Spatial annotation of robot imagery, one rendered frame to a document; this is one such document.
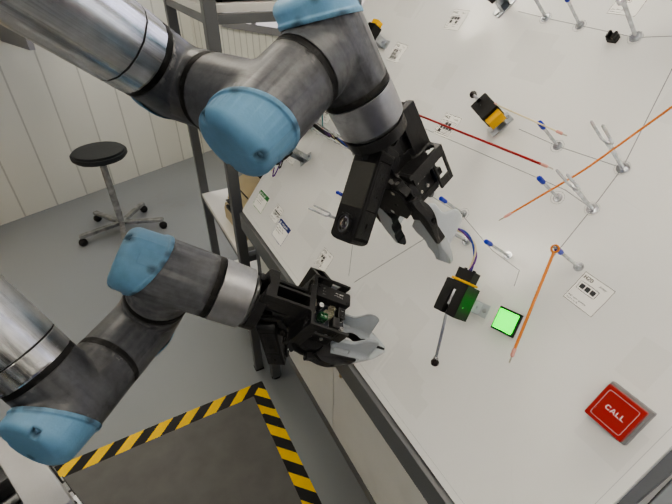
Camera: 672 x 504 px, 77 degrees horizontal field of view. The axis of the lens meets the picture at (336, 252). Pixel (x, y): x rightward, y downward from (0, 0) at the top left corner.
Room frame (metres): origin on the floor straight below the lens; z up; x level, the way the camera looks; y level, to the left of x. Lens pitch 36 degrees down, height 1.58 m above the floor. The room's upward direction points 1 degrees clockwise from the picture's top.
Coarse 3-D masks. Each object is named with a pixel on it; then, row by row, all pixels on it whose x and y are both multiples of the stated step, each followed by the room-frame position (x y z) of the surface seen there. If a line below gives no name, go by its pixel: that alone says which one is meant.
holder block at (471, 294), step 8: (448, 280) 0.53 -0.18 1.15; (456, 280) 0.53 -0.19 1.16; (448, 288) 0.52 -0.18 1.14; (456, 288) 0.52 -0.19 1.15; (464, 288) 0.51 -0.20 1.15; (472, 288) 0.51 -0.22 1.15; (440, 296) 0.52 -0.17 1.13; (448, 296) 0.51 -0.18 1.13; (456, 296) 0.50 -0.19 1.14; (464, 296) 0.50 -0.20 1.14; (472, 296) 0.51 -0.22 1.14; (440, 304) 0.51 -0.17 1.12; (448, 304) 0.51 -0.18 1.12; (456, 304) 0.49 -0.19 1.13; (464, 304) 0.50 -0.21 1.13; (472, 304) 0.51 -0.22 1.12; (448, 312) 0.49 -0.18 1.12; (456, 312) 0.49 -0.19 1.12; (464, 312) 0.50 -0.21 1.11; (464, 320) 0.49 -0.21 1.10
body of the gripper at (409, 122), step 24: (408, 120) 0.48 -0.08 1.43; (360, 144) 0.44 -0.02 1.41; (384, 144) 0.43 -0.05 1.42; (408, 144) 0.48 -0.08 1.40; (432, 144) 0.49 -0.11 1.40; (408, 168) 0.46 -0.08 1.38; (432, 168) 0.48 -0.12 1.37; (384, 192) 0.46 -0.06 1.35; (408, 192) 0.44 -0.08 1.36; (432, 192) 0.48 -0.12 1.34; (408, 216) 0.44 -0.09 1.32
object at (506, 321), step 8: (504, 312) 0.51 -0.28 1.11; (512, 312) 0.50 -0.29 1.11; (496, 320) 0.50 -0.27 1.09; (504, 320) 0.50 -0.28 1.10; (512, 320) 0.49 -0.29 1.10; (520, 320) 0.49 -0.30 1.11; (496, 328) 0.50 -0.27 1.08; (504, 328) 0.49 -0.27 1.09; (512, 328) 0.48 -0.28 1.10; (512, 336) 0.47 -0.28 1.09
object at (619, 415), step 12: (600, 396) 0.34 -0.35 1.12; (612, 396) 0.33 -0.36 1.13; (624, 396) 0.33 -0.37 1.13; (588, 408) 0.33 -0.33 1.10; (600, 408) 0.33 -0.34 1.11; (612, 408) 0.32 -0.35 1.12; (624, 408) 0.32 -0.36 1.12; (636, 408) 0.31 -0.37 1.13; (600, 420) 0.32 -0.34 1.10; (612, 420) 0.31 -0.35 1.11; (624, 420) 0.31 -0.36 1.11; (636, 420) 0.30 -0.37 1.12; (612, 432) 0.30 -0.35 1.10; (624, 432) 0.30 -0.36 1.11
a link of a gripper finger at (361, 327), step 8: (344, 320) 0.42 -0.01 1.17; (352, 320) 0.42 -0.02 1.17; (360, 320) 0.41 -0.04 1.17; (368, 320) 0.41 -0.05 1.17; (376, 320) 0.41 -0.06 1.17; (344, 328) 0.41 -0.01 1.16; (352, 328) 0.42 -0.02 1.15; (360, 328) 0.42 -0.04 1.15; (368, 328) 0.42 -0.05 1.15; (352, 336) 0.41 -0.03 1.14; (360, 336) 0.41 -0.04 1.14; (368, 336) 0.42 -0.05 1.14
